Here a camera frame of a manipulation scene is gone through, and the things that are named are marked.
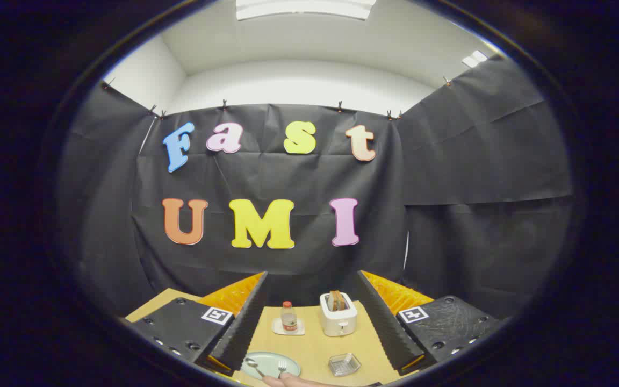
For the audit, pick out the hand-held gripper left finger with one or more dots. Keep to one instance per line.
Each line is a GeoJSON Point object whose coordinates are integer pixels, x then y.
{"type": "Point", "coordinates": [245, 317]}

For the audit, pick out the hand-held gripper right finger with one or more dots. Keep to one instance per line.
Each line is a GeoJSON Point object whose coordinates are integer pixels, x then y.
{"type": "Point", "coordinates": [382, 317]}

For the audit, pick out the clear bottle with red cap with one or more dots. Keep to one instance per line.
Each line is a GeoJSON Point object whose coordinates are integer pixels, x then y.
{"type": "Point", "coordinates": [288, 321]}

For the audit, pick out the white toaster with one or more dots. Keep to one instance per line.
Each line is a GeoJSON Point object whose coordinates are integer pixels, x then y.
{"type": "Point", "coordinates": [338, 322]}

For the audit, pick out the brown toast slice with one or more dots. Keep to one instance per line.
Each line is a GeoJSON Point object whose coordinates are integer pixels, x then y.
{"type": "Point", "coordinates": [339, 300]}
{"type": "Point", "coordinates": [331, 302]}

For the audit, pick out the white square coaster tray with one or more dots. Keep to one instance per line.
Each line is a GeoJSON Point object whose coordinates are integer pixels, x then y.
{"type": "Point", "coordinates": [300, 328]}

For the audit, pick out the pale green plate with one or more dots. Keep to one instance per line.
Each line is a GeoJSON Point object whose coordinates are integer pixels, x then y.
{"type": "Point", "coordinates": [269, 368]}

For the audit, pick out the black backdrop cloth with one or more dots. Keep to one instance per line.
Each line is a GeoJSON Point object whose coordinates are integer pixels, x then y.
{"type": "Point", "coordinates": [288, 177]}

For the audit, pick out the small ceiling light panel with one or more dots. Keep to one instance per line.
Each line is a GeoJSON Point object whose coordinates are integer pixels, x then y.
{"type": "Point", "coordinates": [474, 58]}

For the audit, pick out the large ceiling light panel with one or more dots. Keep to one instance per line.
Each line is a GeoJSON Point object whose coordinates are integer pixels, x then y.
{"type": "Point", "coordinates": [304, 8]}

